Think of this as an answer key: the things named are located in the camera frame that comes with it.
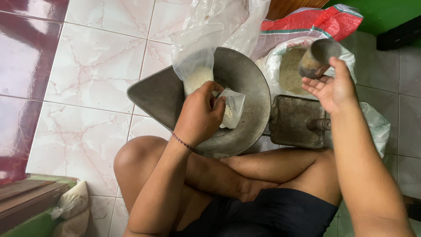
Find black furniture base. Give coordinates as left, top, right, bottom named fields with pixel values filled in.
left=376, top=15, right=421, bottom=52

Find small clear plastic bag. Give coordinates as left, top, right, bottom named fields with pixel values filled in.
left=215, top=88, right=246, bottom=129

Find brown wooden door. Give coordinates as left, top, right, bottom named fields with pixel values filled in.
left=265, top=0, right=330, bottom=21

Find white woven rice sack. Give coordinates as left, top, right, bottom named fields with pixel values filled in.
left=255, top=36, right=357, bottom=101

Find metal can scoop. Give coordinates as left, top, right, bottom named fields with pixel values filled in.
left=297, top=38, right=343, bottom=80

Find person's left hand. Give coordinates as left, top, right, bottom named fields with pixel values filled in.
left=174, top=81, right=227, bottom=149

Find rusty metal scale platform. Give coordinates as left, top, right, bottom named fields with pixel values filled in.
left=268, top=94, right=332, bottom=149

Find filled clear rice bag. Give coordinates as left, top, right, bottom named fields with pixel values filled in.
left=50, top=180, right=89, bottom=220

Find brass scale weight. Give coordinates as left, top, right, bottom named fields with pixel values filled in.
left=307, top=118, right=332, bottom=131

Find green painted ledge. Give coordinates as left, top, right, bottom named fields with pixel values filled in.
left=0, top=174, right=79, bottom=237

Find red string bracelet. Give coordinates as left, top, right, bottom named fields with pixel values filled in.
left=171, top=132, right=195, bottom=152

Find grey metal scale pan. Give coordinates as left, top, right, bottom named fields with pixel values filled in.
left=127, top=47, right=272, bottom=158

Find black shorts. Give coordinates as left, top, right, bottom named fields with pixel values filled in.
left=169, top=188, right=339, bottom=237

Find person's leg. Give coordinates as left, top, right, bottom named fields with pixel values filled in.
left=113, top=135, right=280, bottom=228
left=220, top=147, right=343, bottom=207

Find heap of rice grains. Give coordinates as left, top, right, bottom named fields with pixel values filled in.
left=278, top=48, right=312, bottom=96

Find crumpled white plastic bag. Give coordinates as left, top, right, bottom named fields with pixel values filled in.
left=324, top=102, right=391, bottom=159

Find red and white woven sack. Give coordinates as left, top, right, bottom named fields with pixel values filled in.
left=251, top=4, right=364, bottom=62

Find person's right hand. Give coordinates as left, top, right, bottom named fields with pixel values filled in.
left=301, top=57, right=359, bottom=115

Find person's left leg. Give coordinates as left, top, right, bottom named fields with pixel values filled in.
left=113, top=135, right=280, bottom=228

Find brown wooden step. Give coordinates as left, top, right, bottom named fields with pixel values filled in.
left=0, top=179, right=70, bottom=232

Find large clear plastic bag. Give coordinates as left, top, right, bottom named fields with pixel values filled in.
left=168, top=0, right=271, bottom=97

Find person's right leg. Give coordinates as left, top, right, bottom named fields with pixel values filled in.
left=220, top=147, right=343, bottom=207

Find brown filled bag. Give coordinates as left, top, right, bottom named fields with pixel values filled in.
left=52, top=207, right=90, bottom=237

